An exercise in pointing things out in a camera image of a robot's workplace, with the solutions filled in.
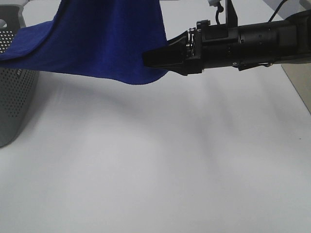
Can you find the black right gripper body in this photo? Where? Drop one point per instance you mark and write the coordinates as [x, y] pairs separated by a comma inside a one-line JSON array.
[[210, 46]]

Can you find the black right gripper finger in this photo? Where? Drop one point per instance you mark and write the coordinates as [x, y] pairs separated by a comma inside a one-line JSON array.
[[171, 57]]

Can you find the blue towel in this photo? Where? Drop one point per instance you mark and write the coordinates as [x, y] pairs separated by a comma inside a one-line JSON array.
[[96, 38]]

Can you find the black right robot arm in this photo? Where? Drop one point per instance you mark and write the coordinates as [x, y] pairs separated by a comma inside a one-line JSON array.
[[279, 42]]

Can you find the beige box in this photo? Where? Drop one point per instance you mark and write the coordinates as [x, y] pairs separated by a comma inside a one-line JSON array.
[[300, 77]]

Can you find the grey perforated plastic basket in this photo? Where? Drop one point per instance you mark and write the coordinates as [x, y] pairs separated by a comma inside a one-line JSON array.
[[17, 86]]

